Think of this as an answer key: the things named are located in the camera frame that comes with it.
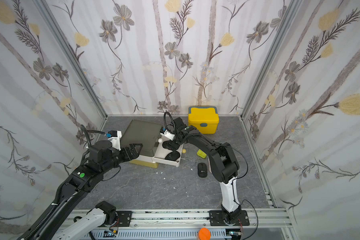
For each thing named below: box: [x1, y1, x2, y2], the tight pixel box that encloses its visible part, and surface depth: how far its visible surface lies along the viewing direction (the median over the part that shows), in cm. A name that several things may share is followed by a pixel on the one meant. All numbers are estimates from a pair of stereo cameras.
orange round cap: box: [198, 227, 211, 240], surface depth 63 cm
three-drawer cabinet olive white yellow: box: [120, 119, 163, 169], surface depth 86 cm
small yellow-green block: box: [196, 149, 207, 159], surface depth 100 cm
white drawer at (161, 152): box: [152, 136, 184, 167], surface depth 88 cm
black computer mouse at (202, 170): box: [197, 162, 208, 178], surface depth 91 cm
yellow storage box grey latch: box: [188, 106, 220, 135], surface depth 104 cm
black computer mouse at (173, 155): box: [165, 151, 181, 161], surface depth 90 cm
